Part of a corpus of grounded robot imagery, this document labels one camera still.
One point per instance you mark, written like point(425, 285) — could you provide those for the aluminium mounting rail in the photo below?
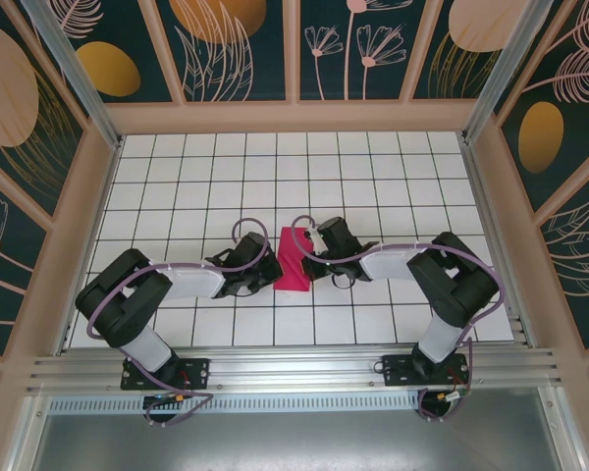
point(294, 365)

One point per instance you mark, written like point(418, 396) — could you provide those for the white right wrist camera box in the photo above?
point(314, 230)

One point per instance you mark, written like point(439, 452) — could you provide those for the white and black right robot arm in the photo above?
point(456, 289)

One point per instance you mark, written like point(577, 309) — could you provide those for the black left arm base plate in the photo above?
point(196, 373)

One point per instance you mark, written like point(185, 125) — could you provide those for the aluminium corner post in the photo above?
point(499, 73)
point(76, 73)

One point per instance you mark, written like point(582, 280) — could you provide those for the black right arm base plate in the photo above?
point(397, 370)

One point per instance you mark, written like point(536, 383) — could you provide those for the pink square paper sheet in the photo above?
point(287, 275)

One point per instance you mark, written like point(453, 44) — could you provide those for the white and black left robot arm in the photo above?
point(118, 304)

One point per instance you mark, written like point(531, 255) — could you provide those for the aluminium side rail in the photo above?
point(496, 235)

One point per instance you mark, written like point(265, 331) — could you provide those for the grey metal sheet panel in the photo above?
point(294, 441)

